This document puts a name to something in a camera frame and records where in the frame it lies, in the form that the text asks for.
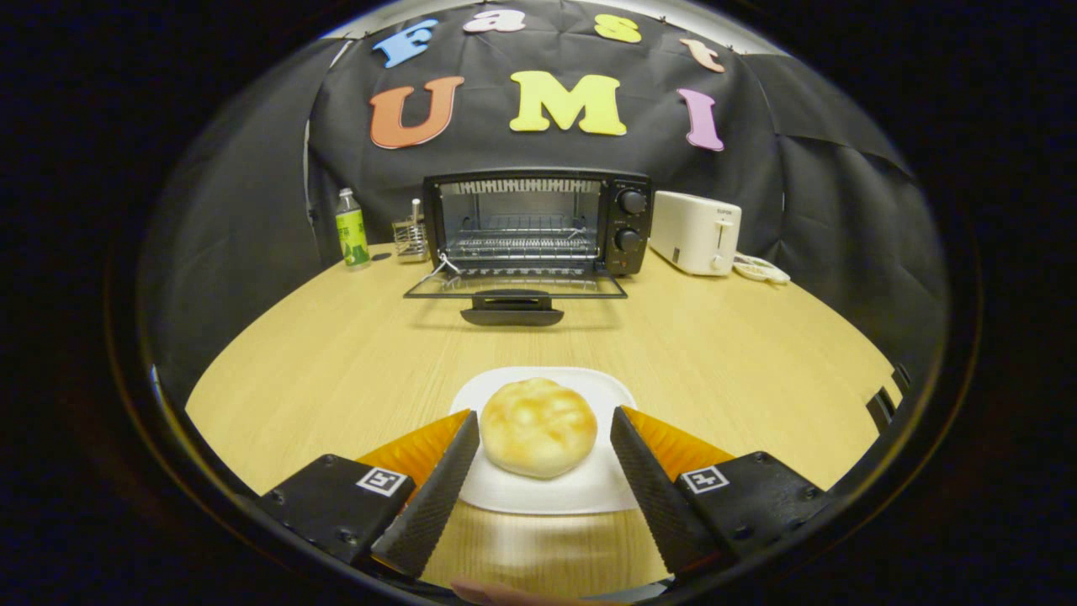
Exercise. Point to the black toaster oven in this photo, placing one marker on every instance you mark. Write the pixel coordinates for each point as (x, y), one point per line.
(610, 215)

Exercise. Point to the green label plastic bottle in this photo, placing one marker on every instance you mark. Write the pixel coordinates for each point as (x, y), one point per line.
(352, 236)

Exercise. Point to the round golden bread bun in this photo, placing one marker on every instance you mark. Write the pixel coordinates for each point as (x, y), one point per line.
(538, 427)

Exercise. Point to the white square plate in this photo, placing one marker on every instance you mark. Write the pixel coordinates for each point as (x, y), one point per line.
(538, 498)

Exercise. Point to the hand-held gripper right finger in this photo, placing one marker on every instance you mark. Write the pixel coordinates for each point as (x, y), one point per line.
(660, 497)

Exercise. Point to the white divided condiment dish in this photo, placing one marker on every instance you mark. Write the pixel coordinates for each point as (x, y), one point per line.
(761, 269)

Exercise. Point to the white pop-up toaster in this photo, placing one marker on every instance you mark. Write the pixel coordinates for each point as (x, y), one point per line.
(690, 231)

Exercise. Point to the black table edge clamp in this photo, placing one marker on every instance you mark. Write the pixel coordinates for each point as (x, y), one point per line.
(881, 411)
(902, 379)

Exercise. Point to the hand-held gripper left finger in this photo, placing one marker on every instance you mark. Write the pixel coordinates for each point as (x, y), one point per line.
(433, 497)

